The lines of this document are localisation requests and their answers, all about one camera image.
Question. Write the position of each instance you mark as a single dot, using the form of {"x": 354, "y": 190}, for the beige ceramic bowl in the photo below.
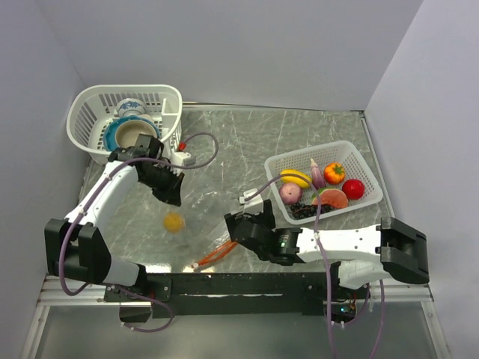
{"x": 128, "y": 132}

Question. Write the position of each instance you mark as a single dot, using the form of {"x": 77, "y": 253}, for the dark fake grape bunch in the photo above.
{"x": 301, "y": 211}

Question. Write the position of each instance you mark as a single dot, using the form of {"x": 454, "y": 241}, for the clear zip top bag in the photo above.
{"x": 205, "y": 231}

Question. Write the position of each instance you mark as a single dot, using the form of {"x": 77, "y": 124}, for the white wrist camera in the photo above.
{"x": 251, "y": 202}
{"x": 182, "y": 160}

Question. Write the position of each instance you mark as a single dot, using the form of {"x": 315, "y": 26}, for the white oval dish rack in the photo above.
{"x": 99, "y": 113}

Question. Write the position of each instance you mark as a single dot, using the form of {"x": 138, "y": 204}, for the blue white patterned bowl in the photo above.
{"x": 130, "y": 107}

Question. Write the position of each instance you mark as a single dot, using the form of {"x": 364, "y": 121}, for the purple fake onion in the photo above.
{"x": 290, "y": 193}

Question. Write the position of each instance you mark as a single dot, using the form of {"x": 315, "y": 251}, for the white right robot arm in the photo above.
{"x": 390, "y": 249}

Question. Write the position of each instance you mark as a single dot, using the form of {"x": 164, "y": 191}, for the fake watermelon slice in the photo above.
{"x": 330, "y": 197}

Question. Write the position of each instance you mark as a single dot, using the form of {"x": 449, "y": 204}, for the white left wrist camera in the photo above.
{"x": 182, "y": 160}

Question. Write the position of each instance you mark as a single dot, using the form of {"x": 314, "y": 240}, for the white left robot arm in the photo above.
{"x": 75, "y": 247}

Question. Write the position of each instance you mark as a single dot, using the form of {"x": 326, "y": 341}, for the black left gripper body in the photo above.
{"x": 162, "y": 181}

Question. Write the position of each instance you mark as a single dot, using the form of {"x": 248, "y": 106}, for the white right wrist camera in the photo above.
{"x": 251, "y": 202}

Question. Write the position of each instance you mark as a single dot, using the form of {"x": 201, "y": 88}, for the red fake pomegranate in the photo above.
{"x": 354, "y": 189}

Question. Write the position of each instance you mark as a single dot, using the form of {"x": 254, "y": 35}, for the orange fake tomato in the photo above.
{"x": 334, "y": 173}

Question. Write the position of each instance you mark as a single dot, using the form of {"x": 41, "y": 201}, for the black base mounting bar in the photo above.
{"x": 189, "y": 294}

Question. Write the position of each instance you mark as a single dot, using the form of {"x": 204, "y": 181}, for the blue rimmed plate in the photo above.
{"x": 109, "y": 134}

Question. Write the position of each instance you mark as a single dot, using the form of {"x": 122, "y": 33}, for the yellow fake lemon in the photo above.
{"x": 173, "y": 222}

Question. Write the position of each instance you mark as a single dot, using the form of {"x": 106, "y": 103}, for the yellow fake banana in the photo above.
{"x": 296, "y": 177}

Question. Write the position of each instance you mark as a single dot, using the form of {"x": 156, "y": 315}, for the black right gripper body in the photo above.
{"x": 266, "y": 219}

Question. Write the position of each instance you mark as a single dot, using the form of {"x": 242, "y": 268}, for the white rectangular perforated basket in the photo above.
{"x": 343, "y": 152}

